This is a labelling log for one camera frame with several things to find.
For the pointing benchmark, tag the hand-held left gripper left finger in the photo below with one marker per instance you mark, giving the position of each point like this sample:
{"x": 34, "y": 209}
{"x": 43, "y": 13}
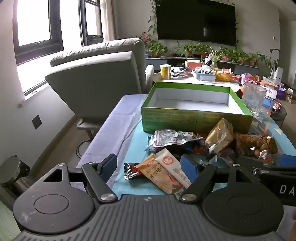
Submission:
{"x": 109, "y": 165}

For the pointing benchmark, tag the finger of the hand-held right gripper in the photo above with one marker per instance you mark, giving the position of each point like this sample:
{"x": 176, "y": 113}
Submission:
{"x": 259, "y": 162}
{"x": 288, "y": 160}

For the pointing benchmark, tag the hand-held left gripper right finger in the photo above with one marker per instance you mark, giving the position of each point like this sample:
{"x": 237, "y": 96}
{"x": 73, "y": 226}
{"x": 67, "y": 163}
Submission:
{"x": 188, "y": 168}

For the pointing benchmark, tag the white snack bar packet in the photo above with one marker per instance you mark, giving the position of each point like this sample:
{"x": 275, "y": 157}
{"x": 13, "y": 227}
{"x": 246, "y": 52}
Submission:
{"x": 172, "y": 165}

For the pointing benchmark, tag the orange chip packet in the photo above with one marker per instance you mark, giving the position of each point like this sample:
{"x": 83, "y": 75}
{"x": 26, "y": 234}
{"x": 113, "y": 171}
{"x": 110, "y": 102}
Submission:
{"x": 252, "y": 144}

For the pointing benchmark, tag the dark snack bar foil ends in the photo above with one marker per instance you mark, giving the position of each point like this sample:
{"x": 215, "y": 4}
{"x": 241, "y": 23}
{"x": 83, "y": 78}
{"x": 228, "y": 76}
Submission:
{"x": 130, "y": 171}

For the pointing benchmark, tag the silver snack packet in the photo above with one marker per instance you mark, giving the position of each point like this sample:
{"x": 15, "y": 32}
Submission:
{"x": 175, "y": 138}

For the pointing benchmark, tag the orange snack packet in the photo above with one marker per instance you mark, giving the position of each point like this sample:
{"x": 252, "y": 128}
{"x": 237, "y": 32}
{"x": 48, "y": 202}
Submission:
{"x": 155, "y": 173}

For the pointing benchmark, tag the tan bread packet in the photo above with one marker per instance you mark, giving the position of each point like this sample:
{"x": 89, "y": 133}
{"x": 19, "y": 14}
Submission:
{"x": 218, "y": 136}

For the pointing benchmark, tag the green cardboard box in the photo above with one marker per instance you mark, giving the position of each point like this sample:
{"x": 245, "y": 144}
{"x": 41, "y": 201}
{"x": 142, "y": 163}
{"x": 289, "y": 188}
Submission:
{"x": 196, "y": 118}

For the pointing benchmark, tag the printed teal mat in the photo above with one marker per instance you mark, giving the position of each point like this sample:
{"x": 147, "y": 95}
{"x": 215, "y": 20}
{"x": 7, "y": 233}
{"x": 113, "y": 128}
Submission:
{"x": 277, "y": 132}

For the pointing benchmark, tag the light blue cloth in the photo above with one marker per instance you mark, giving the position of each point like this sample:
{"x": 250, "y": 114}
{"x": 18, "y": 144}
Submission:
{"x": 136, "y": 187}

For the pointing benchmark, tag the black round side table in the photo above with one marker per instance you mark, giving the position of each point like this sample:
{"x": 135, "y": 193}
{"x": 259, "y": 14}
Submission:
{"x": 281, "y": 115}

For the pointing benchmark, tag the clear glass pitcher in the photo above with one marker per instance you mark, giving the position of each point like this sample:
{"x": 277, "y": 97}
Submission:
{"x": 253, "y": 97}

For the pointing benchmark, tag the purple gift bag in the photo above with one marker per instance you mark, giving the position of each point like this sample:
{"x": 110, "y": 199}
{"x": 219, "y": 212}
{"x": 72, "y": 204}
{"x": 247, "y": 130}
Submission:
{"x": 281, "y": 92}

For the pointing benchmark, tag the white blue carton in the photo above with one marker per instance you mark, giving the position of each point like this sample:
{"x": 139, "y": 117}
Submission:
{"x": 269, "y": 91}

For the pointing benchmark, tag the pink box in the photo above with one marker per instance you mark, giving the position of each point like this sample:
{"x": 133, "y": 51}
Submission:
{"x": 246, "y": 77}

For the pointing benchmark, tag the red snack box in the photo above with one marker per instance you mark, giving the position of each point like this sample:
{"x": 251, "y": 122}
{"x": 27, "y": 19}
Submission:
{"x": 236, "y": 77}

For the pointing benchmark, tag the round white table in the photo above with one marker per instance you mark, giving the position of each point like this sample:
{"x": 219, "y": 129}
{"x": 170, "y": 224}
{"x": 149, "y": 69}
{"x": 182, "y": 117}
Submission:
{"x": 182, "y": 80}

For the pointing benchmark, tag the grey armchair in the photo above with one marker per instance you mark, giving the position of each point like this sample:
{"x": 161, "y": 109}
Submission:
{"x": 92, "y": 76}

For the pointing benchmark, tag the yellow wicker basket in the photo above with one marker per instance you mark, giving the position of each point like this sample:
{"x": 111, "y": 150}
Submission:
{"x": 223, "y": 77}

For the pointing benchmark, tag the grey plastic tray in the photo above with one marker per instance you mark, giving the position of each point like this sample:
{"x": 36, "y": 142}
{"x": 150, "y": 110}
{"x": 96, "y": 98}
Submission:
{"x": 203, "y": 76}

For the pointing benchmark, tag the dark blue packets heap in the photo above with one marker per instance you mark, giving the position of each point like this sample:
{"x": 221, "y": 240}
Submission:
{"x": 179, "y": 73}

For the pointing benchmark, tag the black round object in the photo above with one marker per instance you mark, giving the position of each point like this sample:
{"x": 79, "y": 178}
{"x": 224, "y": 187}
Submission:
{"x": 13, "y": 171}

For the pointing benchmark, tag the yellow canister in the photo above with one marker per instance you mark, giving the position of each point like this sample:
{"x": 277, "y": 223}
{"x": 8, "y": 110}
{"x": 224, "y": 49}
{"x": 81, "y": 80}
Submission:
{"x": 166, "y": 73}

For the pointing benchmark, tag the large leaf plant white pot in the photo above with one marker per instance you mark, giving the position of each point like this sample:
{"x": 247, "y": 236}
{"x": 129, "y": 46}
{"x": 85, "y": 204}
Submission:
{"x": 268, "y": 62}

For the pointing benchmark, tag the green potted plant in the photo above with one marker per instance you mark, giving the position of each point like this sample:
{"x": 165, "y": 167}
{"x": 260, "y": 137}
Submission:
{"x": 226, "y": 54}
{"x": 188, "y": 48}
{"x": 156, "y": 48}
{"x": 202, "y": 48}
{"x": 253, "y": 59}
{"x": 240, "y": 56}

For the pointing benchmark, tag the orange box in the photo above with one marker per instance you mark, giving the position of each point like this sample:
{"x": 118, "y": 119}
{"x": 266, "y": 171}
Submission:
{"x": 193, "y": 64}

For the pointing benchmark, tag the dark television cabinet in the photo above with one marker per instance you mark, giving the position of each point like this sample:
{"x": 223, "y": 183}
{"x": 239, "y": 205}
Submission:
{"x": 175, "y": 61}

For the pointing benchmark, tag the spider plant in vase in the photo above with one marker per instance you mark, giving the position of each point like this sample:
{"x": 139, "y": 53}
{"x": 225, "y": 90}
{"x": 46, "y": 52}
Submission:
{"x": 215, "y": 58}

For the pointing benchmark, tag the red flower plant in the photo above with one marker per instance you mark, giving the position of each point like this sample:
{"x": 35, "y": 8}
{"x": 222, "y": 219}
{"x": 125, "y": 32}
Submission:
{"x": 144, "y": 38}

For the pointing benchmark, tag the dark framed window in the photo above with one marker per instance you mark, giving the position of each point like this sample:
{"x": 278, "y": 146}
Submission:
{"x": 34, "y": 23}
{"x": 92, "y": 23}

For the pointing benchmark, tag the pale curtain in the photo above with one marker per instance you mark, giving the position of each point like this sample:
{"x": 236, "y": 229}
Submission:
{"x": 109, "y": 18}

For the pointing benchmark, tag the black wall socket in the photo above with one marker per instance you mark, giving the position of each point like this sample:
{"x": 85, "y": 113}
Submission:
{"x": 37, "y": 121}

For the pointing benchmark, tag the black wall television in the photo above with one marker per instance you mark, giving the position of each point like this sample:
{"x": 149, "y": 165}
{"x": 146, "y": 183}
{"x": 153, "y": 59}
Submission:
{"x": 196, "y": 20}

